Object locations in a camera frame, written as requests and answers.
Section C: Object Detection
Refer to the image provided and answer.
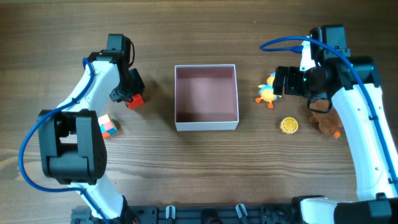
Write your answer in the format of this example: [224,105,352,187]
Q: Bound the yellow toy duck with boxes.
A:
[255,72,281,109]

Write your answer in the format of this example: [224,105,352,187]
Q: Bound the red toy fire truck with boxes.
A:
[125,93,145,110]

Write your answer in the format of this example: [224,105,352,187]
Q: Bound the colourful puzzle cube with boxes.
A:
[98,114,118,139]

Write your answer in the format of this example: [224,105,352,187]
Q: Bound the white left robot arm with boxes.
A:
[34,34,145,223]

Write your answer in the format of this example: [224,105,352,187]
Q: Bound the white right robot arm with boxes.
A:
[273,25,397,223]

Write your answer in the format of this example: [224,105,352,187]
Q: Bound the brown plush toy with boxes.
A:
[309,100,343,139]

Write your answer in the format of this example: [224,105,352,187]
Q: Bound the yellow round toy disc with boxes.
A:
[280,117,299,134]

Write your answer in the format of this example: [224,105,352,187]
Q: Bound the white cardboard box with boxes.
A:
[174,64,239,131]

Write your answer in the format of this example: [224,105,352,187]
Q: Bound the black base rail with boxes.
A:
[70,203,312,224]

